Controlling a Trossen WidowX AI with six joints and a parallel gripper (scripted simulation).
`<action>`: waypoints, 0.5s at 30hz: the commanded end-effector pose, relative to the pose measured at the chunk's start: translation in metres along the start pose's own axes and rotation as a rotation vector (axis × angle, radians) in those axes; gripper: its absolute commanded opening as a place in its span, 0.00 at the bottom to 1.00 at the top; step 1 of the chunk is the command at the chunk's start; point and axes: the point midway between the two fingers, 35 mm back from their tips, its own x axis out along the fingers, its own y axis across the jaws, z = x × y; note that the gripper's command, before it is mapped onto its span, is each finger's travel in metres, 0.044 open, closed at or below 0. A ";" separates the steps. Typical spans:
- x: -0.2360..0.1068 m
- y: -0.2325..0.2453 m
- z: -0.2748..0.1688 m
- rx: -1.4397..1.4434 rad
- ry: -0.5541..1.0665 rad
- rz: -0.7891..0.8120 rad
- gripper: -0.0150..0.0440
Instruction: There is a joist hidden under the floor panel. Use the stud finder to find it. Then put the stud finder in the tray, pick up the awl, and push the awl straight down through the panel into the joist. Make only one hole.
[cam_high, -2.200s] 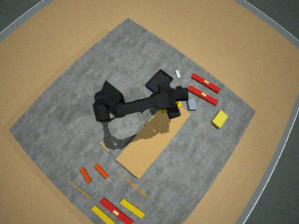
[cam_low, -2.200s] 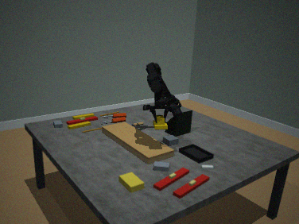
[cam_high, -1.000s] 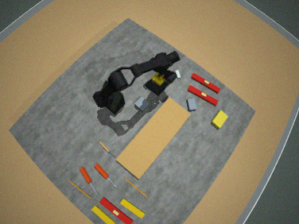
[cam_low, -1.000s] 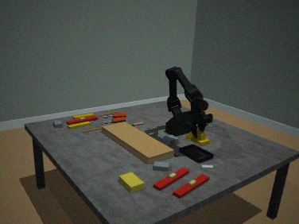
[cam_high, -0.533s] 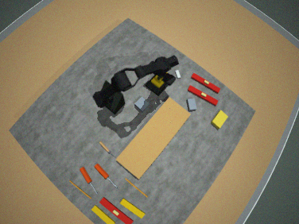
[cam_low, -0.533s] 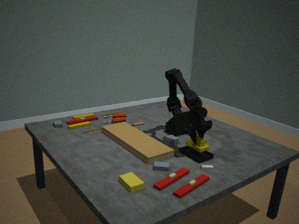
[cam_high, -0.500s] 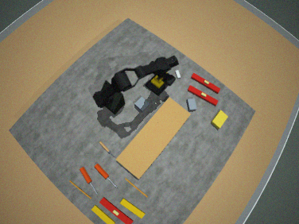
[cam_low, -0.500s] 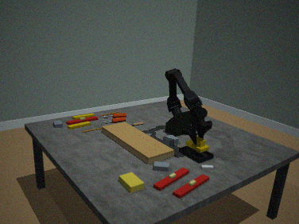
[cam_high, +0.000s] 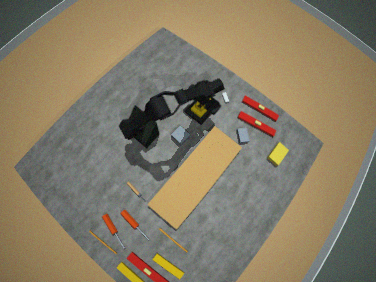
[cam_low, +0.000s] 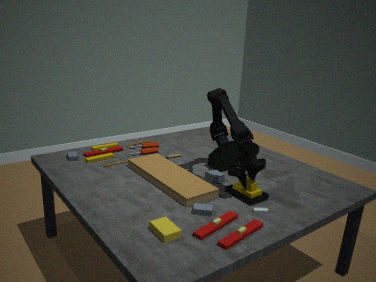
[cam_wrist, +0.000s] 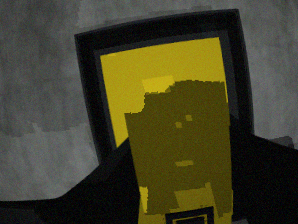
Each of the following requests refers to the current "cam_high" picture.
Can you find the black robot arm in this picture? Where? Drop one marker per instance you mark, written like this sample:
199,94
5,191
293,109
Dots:
157,108

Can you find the tan panel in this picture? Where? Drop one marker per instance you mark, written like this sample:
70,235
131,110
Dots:
195,177

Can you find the red spirit level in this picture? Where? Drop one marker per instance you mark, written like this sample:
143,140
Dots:
260,108
145,268
270,131

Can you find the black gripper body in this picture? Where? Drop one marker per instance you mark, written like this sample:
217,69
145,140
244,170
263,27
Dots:
213,106

